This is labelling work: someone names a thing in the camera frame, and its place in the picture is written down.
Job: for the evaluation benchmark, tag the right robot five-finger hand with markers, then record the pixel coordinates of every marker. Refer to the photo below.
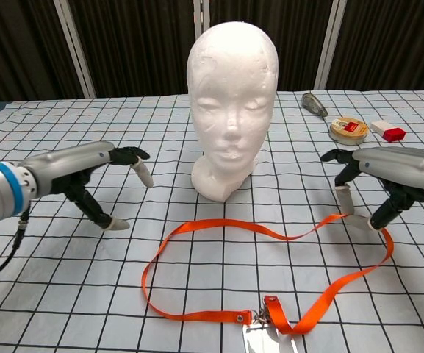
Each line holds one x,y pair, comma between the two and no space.
399,165

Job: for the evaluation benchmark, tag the grey metal oblong tool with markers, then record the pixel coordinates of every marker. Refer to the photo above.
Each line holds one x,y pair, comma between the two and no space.
312,103

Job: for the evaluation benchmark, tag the white screen frame post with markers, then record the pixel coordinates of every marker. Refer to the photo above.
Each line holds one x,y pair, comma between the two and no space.
330,44
201,14
75,51

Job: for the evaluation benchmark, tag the white foam mannequin head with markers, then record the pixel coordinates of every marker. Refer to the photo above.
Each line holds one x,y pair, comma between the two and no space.
233,92

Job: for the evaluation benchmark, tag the white and red small box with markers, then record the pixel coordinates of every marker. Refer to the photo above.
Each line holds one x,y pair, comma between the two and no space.
393,134

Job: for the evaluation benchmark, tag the checkered white tablecloth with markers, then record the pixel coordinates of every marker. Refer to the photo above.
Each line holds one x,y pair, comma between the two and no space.
68,257

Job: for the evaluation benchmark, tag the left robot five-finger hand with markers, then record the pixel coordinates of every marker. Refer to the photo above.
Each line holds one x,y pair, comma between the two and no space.
64,162

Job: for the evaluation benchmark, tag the round gold tin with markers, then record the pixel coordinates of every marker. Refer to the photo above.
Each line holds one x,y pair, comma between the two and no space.
347,130

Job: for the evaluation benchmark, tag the black screen fabric panel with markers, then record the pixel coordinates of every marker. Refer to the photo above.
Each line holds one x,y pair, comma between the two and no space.
391,44
300,36
138,44
13,48

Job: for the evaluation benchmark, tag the clear badge holder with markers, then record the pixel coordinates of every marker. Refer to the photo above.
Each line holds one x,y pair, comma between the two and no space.
259,340

